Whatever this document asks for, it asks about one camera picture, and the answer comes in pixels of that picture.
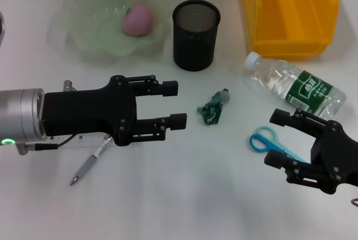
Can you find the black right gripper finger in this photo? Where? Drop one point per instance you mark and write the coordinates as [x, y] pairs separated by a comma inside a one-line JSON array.
[[299, 119], [296, 170]]

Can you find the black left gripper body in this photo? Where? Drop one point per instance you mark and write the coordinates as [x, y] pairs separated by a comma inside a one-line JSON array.
[[84, 111]]

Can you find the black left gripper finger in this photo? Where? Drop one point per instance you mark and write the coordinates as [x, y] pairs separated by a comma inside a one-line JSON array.
[[156, 87], [156, 128]]

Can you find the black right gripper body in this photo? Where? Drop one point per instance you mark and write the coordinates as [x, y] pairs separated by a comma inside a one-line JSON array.
[[338, 159]]

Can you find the clear green-label water bottle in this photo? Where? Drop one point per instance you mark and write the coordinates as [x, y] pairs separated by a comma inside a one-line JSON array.
[[296, 86]]

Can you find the green plastic wrapper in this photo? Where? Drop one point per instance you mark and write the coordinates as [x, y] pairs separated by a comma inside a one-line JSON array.
[[214, 108]]

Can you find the pink toy peach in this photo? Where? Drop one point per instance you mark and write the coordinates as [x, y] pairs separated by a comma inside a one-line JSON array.
[[138, 20]]

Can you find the transparent plastic ruler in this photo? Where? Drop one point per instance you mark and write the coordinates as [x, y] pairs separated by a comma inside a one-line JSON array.
[[89, 140]]

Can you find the blue scissors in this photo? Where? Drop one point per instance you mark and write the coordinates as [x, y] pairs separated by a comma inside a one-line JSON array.
[[264, 140]]

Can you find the grey ballpoint pen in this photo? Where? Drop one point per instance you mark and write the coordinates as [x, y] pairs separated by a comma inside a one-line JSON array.
[[86, 165]]

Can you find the black mesh pen holder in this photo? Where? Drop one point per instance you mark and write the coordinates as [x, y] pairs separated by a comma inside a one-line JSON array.
[[194, 47]]

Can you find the green translucent fruit bowl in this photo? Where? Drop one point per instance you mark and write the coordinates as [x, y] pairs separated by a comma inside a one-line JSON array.
[[92, 30]]

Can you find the yellow plastic bin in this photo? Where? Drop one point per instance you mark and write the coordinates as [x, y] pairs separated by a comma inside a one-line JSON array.
[[291, 19]]

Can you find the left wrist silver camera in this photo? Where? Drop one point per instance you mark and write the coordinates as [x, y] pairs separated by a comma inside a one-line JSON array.
[[1, 27]]

